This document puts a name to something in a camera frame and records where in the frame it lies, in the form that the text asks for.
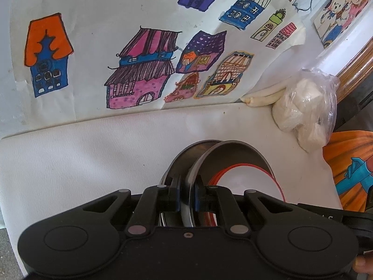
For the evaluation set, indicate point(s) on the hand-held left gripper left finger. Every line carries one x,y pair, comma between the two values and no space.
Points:
176,201

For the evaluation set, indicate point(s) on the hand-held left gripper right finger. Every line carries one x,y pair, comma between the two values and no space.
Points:
197,201

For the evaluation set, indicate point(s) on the stainless steel bowl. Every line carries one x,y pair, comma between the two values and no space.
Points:
233,151
182,160

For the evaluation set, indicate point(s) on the person's right hand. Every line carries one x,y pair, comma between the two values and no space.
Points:
364,265

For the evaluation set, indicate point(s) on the orange dress woman painting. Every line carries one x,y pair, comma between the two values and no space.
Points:
349,151

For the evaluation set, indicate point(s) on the white printed tablecloth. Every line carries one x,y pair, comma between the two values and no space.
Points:
87,166

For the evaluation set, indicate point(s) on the cream paper roll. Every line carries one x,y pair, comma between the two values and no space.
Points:
265,97

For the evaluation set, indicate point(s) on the plastic bag of white lumps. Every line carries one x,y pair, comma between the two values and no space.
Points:
303,105

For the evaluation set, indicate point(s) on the colourful houses drawing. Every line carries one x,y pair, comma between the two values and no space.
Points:
87,35

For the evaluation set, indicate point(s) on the cartoon girl with teddy drawing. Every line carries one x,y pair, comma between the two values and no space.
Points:
343,5

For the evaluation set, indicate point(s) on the wooden frame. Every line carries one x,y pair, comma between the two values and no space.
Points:
358,64

